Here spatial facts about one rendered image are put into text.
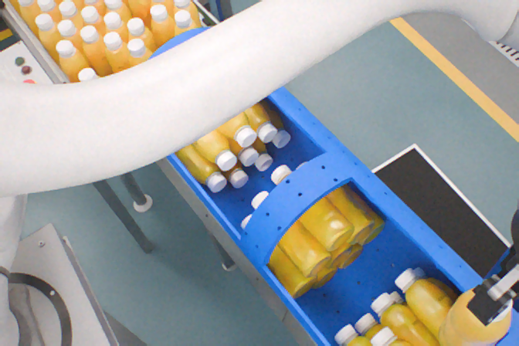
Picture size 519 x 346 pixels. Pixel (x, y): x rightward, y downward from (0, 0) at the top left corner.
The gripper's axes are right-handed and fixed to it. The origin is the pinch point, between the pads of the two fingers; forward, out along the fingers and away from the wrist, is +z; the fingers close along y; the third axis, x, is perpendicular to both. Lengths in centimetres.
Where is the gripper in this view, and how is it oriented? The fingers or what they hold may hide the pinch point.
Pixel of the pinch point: (500, 293)
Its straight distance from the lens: 68.4
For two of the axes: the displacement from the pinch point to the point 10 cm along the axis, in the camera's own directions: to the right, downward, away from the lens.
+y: 7.9, -5.6, 2.3
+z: 0.9, 4.8, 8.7
